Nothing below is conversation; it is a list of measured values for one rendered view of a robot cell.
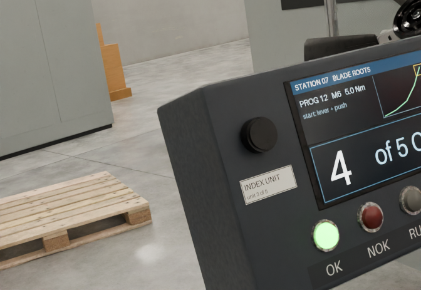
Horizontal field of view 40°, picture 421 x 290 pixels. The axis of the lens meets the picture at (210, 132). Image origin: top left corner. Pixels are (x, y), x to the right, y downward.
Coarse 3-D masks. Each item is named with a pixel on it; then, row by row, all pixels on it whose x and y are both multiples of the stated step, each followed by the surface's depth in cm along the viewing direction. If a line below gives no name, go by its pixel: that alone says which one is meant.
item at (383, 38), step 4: (392, 28) 130; (388, 32) 131; (392, 32) 131; (380, 36) 133; (384, 36) 132; (392, 36) 131; (396, 36) 130; (380, 40) 133; (384, 40) 133; (388, 40) 132; (392, 40) 131
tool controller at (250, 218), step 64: (320, 64) 49; (384, 64) 52; (192, 128) 47; (256, 128) 44; (320, 128) 48; (384, 128) 51; (192, 192) 51; (256, 192) 45; (320, 192) 48; (384, 192) 50; (256, 256) 44; (320, 256) 47; (384, 256) 50
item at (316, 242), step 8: (320, 224) 47; (328, 224) 47; (312, 232) 47; (320, 232) 46; (328, 232) 46; (336, 232) 47; (312, 240) 47; (320, 240) 46; (328, 240) 46; (336, 240) 47; (320, 248) 47; (328, 248) 47
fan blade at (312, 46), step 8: (312, 40) 148; (320, 40) 146; (328, 40) 144; (336, 40) 141; (344, 40) 140; (352, 40) 138; (360, 40) 136; (368, 40) 135; (376, 40) 133; (304, 48) 151; (312, 48) 148; (320, 48) 146; (328, 48) 144; (336, 48) 142; (344, 48) 140; (352, 48) 138; (360, 48) 137; (304, 56) 150; (312, 56) 148; (320, 56) 146
